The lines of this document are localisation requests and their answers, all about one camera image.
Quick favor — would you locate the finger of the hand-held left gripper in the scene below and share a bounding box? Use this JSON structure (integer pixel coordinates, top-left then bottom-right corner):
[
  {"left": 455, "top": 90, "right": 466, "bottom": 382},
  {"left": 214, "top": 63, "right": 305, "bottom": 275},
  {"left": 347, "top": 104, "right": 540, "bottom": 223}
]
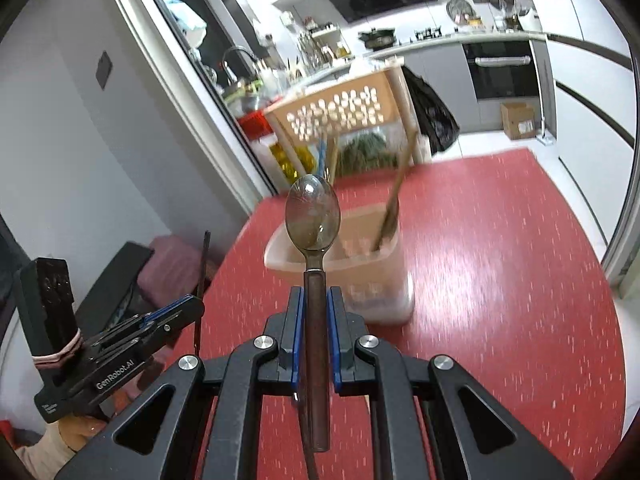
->
[
  {"left": 91, "top": 310, "right": 204, "bottom": 362},
  {"left": 140, "top": 294, "right": 206, "bottom": 325}
]

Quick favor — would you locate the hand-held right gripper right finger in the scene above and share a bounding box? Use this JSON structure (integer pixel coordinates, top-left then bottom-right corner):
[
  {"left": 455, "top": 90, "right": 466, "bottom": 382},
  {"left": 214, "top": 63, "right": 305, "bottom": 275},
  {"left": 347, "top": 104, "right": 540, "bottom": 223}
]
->
[{"left": 327, "top": 286, "right": 573, "bottom": 480}]

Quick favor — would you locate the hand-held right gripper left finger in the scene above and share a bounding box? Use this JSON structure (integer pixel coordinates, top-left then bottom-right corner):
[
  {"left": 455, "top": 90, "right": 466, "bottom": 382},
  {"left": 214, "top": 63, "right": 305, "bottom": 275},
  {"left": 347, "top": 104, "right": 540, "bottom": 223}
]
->
[{"left": 55, "top": 287, "right": 306, "bottom": 480}]

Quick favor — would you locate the beige plastic utensil holder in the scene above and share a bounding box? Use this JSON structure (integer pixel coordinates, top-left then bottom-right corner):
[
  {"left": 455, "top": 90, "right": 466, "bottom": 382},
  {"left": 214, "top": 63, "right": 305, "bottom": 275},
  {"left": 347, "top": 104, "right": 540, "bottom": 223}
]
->
[{"left": 263, "top": 202, "right": 416, "bottom": 325}]

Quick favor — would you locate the plain wooden chopstick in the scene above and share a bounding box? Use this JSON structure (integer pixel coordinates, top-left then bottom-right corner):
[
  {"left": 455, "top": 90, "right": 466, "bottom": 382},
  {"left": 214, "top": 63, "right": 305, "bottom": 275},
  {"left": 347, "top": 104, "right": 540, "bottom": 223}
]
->
[
  {"left": 372, "top": 160, "right": 401, "bottom": 252},
  {"left": 380, "top": 156, "right": 408, "bottom": 246}
]

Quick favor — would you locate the person's left hand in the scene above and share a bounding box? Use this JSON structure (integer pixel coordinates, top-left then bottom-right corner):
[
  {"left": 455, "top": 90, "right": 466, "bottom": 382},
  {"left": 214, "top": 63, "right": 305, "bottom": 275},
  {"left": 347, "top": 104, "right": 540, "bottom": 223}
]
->
[{"left": 50, "top": 414, "right": 108, "bottom": 453}]

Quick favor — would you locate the pink plastic stool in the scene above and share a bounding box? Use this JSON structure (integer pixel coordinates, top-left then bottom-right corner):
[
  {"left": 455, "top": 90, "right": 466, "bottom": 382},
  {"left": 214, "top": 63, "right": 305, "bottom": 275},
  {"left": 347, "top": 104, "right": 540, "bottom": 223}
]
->
[{"left": 137, "top": 235, "right": 208, "bottom": 306}]

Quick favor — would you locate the black chair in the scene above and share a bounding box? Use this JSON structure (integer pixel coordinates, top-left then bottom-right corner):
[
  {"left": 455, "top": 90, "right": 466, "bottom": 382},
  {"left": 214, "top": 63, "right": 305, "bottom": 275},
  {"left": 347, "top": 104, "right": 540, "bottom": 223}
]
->
[{"left": 75, "top": 241, "right": 153, "bottom": 341}]

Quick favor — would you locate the yellow oil bottle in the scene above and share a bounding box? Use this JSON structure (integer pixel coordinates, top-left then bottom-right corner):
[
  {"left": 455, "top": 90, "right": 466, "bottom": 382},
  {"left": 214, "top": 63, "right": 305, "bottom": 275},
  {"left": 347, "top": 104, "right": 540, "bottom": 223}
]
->
[{"left": 269, "top": 142, "right": 318, "bottom": 186}]

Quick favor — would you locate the green vegetables bag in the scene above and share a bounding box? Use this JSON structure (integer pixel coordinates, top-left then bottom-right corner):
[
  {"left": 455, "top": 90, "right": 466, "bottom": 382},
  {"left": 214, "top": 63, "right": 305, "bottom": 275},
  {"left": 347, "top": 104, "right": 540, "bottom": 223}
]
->
[{"left": 335, "top": 132, "right": 406, "bottom": 177}]

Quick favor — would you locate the red plastic basket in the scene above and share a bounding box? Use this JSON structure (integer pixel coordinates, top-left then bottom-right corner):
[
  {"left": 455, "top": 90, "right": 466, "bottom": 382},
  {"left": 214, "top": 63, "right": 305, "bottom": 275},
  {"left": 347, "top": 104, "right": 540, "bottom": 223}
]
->
[{"left": 237, "top": 111, "right": 273, "bottom": 141}]

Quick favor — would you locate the steel basin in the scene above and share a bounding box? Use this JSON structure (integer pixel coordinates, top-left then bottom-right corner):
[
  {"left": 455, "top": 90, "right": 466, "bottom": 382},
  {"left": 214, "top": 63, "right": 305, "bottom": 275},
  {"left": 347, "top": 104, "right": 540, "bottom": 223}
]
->
[{"left": 225, "top": 80, "right": 266, "bottom": 111}]

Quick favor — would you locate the beige flower-cutout storage rack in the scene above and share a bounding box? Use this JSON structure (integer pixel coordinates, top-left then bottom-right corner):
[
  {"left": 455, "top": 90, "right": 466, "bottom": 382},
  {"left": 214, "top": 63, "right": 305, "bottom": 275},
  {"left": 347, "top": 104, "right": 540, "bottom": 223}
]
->
[{"left": 263, "top": 56, "right": 422, "bottom": 181}]

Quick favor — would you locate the black hanging bag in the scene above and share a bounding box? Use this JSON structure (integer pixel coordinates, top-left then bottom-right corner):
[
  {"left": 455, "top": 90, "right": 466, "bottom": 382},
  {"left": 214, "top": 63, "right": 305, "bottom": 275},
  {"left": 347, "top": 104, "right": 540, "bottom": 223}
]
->
[{"left": 402, "top": 66, "right": 460, "bottom": 156}]

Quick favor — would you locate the curved kitchen faucet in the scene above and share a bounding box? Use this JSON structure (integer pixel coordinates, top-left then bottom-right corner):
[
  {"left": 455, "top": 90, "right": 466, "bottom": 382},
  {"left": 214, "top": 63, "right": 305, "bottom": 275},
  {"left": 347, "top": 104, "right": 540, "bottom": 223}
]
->
[{"left": 221, "top": 46, "right": 256, "bottom": 78}]

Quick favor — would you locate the cardboard box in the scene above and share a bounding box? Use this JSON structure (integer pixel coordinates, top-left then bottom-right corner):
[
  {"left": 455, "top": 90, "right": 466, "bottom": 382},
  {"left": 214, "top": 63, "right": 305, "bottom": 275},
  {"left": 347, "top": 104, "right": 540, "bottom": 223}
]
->
[{"left": 501, "top": 102, "right": 538, "bottom": 140}]

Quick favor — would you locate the grey kitchen counter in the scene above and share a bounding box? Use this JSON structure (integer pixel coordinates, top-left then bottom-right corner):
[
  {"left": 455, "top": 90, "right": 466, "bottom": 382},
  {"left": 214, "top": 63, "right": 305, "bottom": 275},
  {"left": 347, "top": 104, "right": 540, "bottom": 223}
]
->
[{"left": 365, "top": 30, "right": 556, "bottom": 136}]

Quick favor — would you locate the white spice rack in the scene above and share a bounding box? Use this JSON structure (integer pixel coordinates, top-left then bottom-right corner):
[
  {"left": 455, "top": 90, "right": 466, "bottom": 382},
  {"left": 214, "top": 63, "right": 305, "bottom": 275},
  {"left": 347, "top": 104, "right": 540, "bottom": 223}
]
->
[{"left": 297, "top": 22, "right": 346, "bottom": 68}]

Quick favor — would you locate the white floor mop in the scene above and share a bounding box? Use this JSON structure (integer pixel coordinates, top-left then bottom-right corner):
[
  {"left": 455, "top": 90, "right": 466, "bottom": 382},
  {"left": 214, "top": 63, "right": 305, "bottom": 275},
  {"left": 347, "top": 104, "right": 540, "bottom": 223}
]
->
[{"left": 535, "top": 42, "right": 556, "bottom": 145}]

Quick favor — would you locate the sliding glass door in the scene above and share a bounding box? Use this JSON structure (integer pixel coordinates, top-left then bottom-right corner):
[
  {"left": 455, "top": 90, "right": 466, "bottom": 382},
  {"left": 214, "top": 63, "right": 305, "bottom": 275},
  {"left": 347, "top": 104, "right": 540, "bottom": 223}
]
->
[{"left": 600, "top": 150, "right": 640, "bottom": 301}]

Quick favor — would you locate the black wok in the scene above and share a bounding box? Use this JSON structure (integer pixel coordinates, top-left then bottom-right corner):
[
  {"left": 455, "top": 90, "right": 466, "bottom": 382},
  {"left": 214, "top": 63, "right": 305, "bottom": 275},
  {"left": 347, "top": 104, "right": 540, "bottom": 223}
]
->
[{"left": 357, "top": 27, "right": 398, "bottom": 50}]

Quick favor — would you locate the black built-in oven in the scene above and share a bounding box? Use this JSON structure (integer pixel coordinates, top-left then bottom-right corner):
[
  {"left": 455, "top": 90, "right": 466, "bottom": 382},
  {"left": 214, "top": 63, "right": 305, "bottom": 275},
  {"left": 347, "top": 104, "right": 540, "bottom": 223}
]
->
[{"left": 461, "top": 40, "right": 533, "bottom": 103}]

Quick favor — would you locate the white refrigerator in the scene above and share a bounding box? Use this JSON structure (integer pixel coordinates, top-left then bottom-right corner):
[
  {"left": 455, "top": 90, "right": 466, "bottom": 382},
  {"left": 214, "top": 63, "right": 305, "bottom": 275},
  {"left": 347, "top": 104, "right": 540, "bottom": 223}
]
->
[{"left": 542, "top": 0, "right": 640, "bottom": 241}]

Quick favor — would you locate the round metal strainer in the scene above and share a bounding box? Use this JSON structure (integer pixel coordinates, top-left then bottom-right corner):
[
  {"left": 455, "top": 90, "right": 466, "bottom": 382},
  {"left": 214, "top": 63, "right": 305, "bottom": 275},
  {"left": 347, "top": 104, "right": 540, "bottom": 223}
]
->
[{"left": 446, "top": 0, "right": 473, "bottom": 23}]

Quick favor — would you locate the dark wall switch panel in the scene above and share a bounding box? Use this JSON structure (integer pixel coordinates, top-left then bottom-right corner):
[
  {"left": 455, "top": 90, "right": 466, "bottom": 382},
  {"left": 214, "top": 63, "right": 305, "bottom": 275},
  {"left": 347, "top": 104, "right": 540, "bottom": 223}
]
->
[{"left": 95, "top": 51, "right": 113, "bottom": 91}]

